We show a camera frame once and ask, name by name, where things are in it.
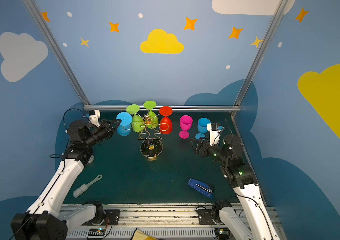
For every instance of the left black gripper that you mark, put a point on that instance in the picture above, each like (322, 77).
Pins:
(108, 126)

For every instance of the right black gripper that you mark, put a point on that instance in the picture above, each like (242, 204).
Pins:
(201, 147)

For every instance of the blue wine glass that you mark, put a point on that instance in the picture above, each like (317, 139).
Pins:
(202, 128)
(124, 128)

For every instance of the green wine glass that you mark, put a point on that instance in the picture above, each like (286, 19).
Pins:
(137, 123)
(150, 119)

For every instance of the blue wine glass front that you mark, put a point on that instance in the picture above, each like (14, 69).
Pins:
(202, 128)

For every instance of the pink wine glass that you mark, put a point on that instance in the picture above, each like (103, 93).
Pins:
(185, 124)

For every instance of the red wine glass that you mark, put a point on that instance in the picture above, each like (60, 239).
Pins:
(165, 125)

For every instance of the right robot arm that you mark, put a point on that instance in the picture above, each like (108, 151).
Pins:
(242, 180)

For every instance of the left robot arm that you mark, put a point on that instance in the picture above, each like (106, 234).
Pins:
(41, 221)

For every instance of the green wine glass back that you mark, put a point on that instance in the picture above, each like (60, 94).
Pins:
(150, 119)

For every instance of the blue stapler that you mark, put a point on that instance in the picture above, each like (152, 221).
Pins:
(201, 187)

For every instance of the white scrub brush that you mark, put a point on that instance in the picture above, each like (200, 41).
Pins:
(83, 188)

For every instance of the yellow object at bottom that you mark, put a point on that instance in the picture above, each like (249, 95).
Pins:
(139, 235)

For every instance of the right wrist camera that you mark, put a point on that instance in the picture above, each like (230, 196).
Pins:
(215, 130)

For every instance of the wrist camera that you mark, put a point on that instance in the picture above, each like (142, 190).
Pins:
(215, 130)
(94, 116)

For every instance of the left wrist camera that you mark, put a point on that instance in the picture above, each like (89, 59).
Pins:
(94, 116)

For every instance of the gold wire glass rack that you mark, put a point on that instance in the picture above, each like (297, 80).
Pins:
(151, 145)

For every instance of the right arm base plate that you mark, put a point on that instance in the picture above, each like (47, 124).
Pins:
(208, 216)

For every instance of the aluminium front rail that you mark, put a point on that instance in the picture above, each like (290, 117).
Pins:
(165, 221)

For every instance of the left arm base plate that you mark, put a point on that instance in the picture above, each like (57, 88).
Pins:
(109, 217)

